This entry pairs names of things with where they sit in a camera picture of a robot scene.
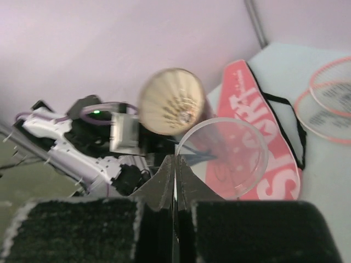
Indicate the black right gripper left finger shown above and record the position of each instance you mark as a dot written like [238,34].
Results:
[138,228]

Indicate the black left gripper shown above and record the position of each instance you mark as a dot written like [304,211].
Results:
[155,146]

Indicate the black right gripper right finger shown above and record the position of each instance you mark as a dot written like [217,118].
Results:
[211,229]

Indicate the black shuttlecock tube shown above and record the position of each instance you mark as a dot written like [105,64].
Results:
[173,101]

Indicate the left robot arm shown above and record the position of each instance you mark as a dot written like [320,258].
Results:
[103,144]

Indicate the pink badminton racket lower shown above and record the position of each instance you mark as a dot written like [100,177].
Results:
[320,121]

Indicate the pink badminton racket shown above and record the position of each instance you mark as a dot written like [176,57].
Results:
[320,121]
[330,86]

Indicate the pink badminton racket upper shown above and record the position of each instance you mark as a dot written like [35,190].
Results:
[330,86]

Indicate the pink racket bag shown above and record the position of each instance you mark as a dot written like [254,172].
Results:
[240,96]

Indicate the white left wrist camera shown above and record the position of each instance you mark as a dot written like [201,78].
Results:
[124,134]

